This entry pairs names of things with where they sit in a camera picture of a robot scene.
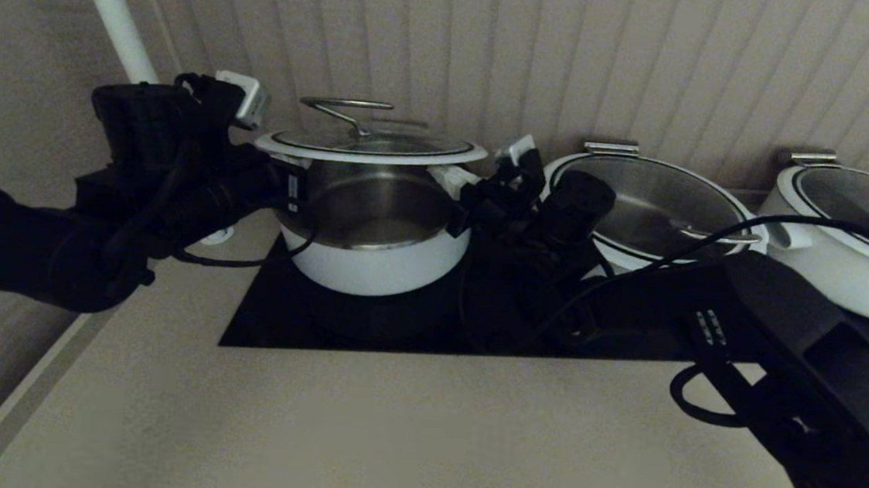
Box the white support pole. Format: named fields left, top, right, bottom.
left=44, top=0, right=253, bottom=249

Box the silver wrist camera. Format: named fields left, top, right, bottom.
left=211, top=70, right=274, bottom=131
left=493, top=132, right=540, bottom=169

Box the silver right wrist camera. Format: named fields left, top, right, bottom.
left=493, top=132, right=540, bottom=169

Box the short black right arm cable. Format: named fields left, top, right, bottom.
left=667, top=361, right=756, bottom=430

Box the wide black glass cooktop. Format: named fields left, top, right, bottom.
left=219, top=217, right=714, bottom=384

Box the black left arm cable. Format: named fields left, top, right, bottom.
left=169, top=200, right=322, bottom=276

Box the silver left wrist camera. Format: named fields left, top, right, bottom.
left=211, top=70, right=274, bottom=131

